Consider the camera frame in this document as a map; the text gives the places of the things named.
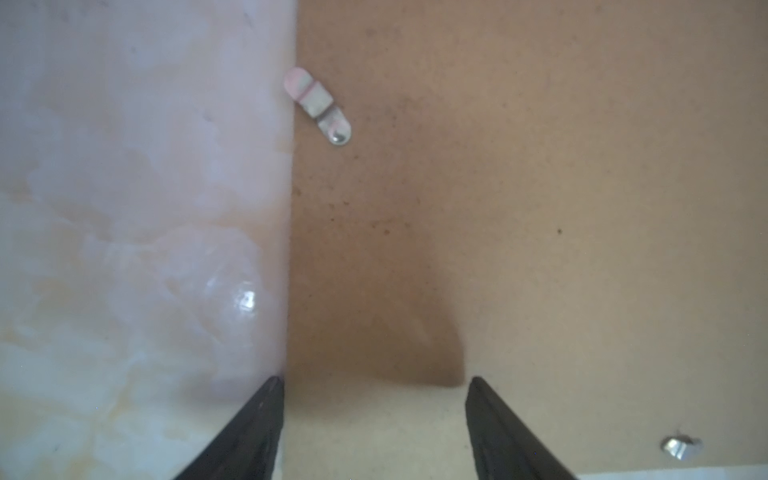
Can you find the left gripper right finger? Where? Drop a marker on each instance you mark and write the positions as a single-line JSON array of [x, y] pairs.
[[503, 447]]

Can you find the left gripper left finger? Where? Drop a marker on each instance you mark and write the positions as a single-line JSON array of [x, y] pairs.
[[247, 447]]

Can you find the brown frame backing board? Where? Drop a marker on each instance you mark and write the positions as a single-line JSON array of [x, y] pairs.
[[567, 198]]

